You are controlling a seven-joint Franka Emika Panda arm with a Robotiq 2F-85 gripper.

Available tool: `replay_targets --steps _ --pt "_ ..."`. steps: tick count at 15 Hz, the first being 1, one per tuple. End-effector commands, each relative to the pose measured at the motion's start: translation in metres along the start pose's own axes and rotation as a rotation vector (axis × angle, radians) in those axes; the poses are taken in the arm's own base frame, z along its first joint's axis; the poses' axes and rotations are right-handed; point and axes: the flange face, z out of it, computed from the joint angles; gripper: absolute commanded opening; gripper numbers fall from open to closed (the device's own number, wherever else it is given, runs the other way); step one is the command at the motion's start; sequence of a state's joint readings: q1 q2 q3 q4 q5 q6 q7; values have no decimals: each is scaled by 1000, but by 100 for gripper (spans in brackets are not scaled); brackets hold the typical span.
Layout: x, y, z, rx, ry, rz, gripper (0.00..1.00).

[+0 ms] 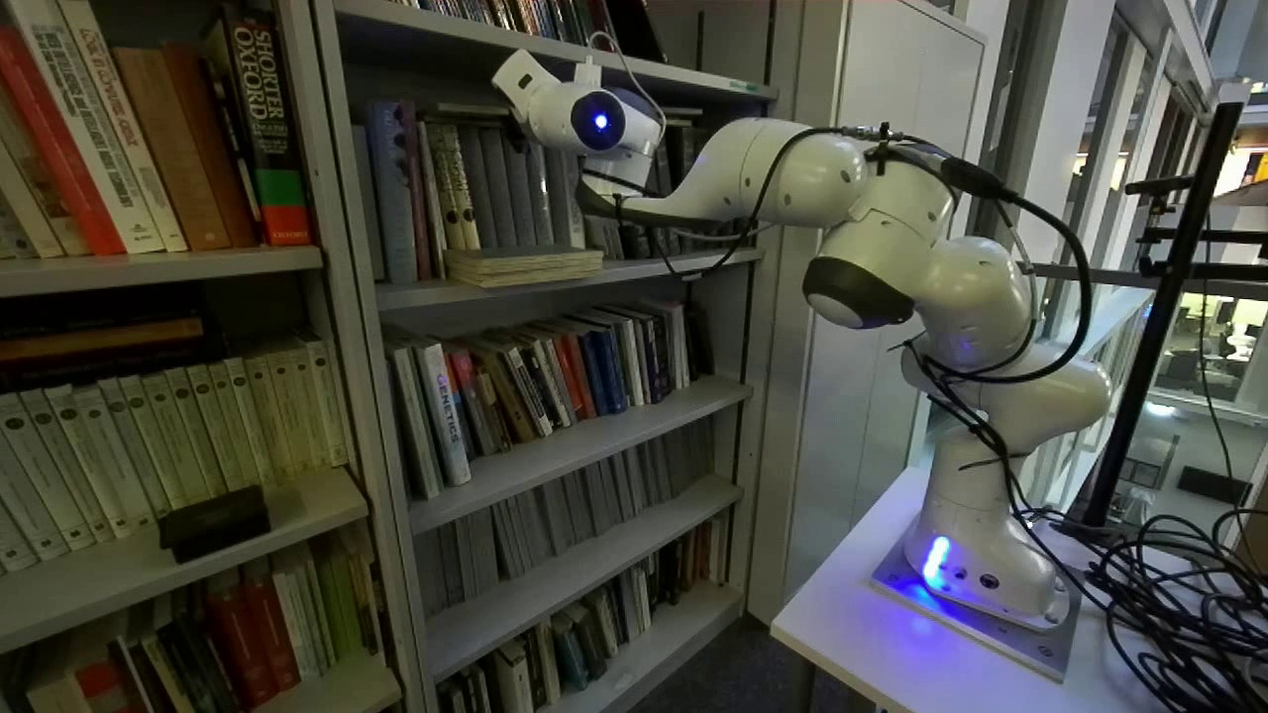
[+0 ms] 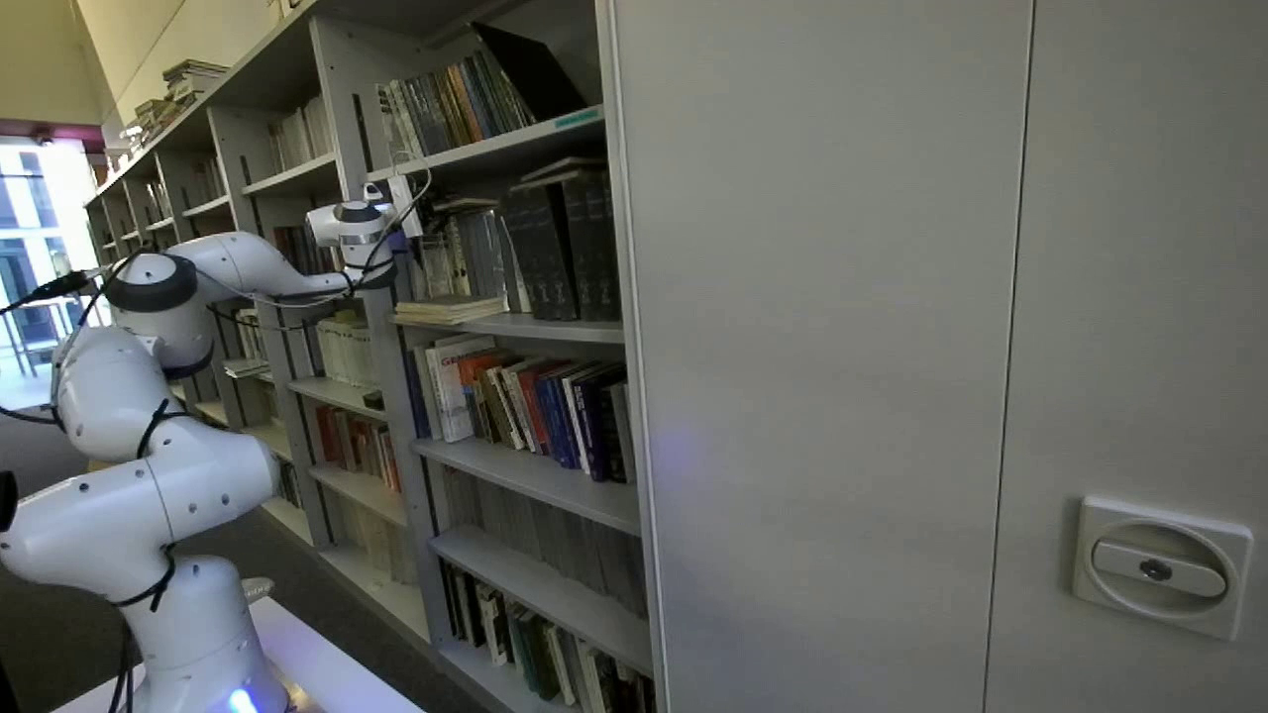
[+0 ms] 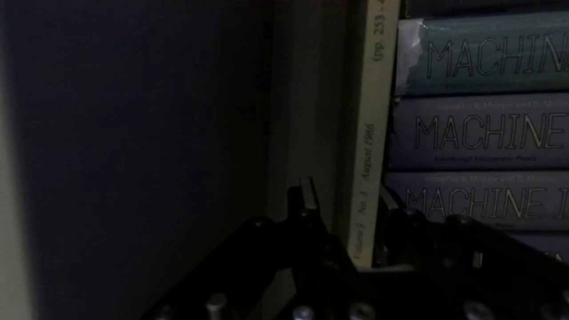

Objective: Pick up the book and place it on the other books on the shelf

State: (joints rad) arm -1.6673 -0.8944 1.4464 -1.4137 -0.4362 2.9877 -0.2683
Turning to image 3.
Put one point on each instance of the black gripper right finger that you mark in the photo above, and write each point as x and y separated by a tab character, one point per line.
451	255

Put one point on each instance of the teal Machine Intelligence book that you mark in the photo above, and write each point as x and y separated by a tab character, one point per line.
487	59

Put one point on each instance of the cream journal August 1966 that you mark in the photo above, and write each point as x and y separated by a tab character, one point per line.
376	118

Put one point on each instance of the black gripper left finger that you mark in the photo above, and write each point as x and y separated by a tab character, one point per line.
305	205

